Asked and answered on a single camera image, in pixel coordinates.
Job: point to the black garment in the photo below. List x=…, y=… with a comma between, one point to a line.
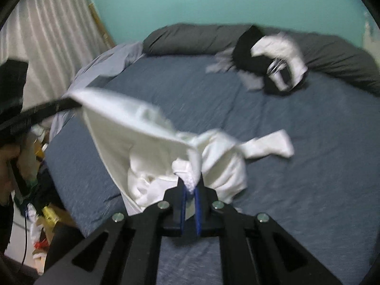
x=243, y=56

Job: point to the light grey sheet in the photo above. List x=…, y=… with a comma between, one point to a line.
x=104, y=65

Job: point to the floor clutter pile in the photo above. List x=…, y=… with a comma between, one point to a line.
x=47, y=213

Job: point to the beige curtain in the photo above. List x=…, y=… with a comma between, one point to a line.
x=50, y=35

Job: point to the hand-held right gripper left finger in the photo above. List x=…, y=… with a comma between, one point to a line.
x=183, y=210

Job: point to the crumpled white garment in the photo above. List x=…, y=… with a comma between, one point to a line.
x=282, y=50

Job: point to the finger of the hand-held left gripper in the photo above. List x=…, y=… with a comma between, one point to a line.
x=38, y=112

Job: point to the bed with blue sheet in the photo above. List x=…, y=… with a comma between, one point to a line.
x=291, y=190

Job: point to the white long-sleeved shirt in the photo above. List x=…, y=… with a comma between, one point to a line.
x=124, y=130

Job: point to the person's left hand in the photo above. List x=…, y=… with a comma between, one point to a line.
x=6, y=172

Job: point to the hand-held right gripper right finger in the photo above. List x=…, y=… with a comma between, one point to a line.
x=198, y=210

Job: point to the dark grey duvet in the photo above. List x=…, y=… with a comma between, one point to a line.
x=190, y=38

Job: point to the wooden trim strip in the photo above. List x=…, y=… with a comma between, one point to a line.
x=102, y=29

